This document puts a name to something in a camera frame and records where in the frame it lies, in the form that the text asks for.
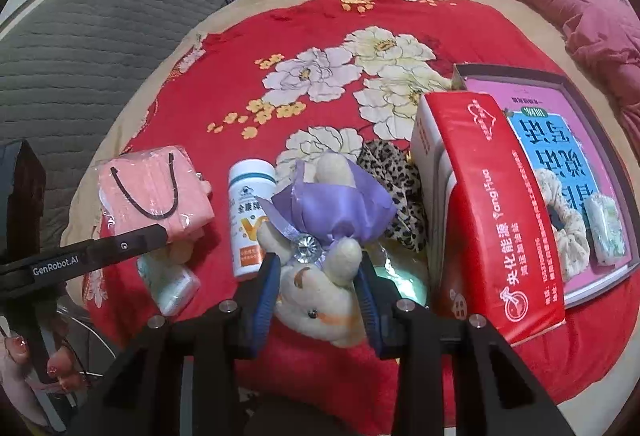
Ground white pill bottle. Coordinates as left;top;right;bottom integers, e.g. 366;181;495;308
229;159;277;281

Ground green white tissue pack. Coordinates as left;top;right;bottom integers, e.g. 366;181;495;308
137;253;202;317

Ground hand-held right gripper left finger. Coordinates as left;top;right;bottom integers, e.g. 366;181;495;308
75;252;282;436

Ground small beige plush keychain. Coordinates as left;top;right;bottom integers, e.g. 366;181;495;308
150;236;211;267

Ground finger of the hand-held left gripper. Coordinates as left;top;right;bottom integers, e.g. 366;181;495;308
0;224;168;289

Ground grey quilted mat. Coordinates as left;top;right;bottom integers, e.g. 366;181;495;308
0;0;251;257

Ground person's left hand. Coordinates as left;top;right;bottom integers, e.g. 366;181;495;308
0;333;88;427

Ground shallow box with pink print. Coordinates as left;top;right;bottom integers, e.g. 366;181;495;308
451;63;640;309

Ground green puff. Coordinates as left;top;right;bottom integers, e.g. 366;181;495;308
375;246;431;311

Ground red floral blanket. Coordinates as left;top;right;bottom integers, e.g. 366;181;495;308
82;0;640;436

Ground floral white tissue pack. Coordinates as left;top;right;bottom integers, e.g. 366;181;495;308
585;193;628;267

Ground pink quilt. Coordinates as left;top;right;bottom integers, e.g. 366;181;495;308
492;0;640;157

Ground plush rabbit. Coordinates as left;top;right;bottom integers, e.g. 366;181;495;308
260;152;396;349

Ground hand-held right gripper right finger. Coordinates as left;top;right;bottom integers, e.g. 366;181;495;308
354;251;576;436

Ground cream lace scrunchie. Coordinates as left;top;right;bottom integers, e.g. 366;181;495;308
532;168;591;281

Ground pink face mask pack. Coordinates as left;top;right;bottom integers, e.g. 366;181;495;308
96;145;215;244

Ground red tissue box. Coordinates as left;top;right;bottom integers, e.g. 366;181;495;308
411;90;568;348

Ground leopard print scrunchie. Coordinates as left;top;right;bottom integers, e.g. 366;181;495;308
356;140;430;253

